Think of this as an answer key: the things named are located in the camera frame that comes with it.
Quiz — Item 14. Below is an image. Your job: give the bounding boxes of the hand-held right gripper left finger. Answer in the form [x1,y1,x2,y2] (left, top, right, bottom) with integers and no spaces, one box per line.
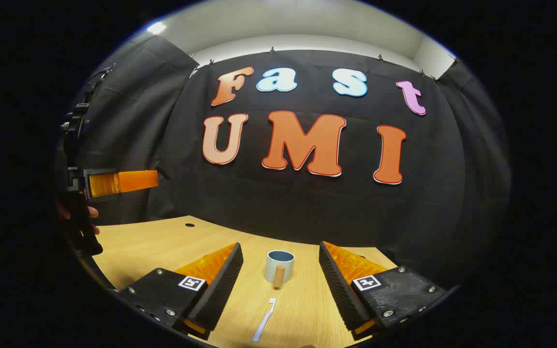
[117,242,244,341]

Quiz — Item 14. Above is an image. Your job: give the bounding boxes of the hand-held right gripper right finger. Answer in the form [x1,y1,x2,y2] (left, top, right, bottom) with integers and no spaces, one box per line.
[318,241,448,341]

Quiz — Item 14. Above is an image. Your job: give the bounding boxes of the pale green cup wooden handle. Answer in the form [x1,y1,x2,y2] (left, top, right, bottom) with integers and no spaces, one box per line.
[264,250,295,290]

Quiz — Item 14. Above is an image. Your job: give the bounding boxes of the white toothbrush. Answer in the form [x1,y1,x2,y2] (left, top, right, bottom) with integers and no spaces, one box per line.
[251,297,278,344]

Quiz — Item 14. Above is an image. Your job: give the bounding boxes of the wooden desktop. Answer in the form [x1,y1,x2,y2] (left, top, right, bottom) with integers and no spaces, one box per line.
[88,215,400,348]

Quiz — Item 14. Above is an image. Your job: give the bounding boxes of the black backdrop cloth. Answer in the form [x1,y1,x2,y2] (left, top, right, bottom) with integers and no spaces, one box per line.
[56,36,511,290]

